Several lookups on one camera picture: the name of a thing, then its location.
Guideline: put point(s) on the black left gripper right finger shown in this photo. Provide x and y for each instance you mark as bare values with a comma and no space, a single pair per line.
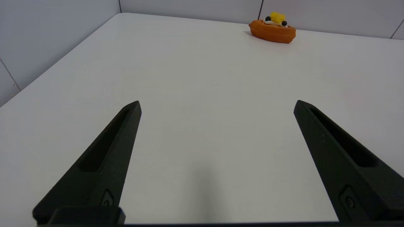
347,170

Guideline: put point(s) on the orange triangle bread with toppings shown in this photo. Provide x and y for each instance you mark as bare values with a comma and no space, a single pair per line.
273,33

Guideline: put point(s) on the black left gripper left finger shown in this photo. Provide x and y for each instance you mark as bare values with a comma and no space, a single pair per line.
101,170

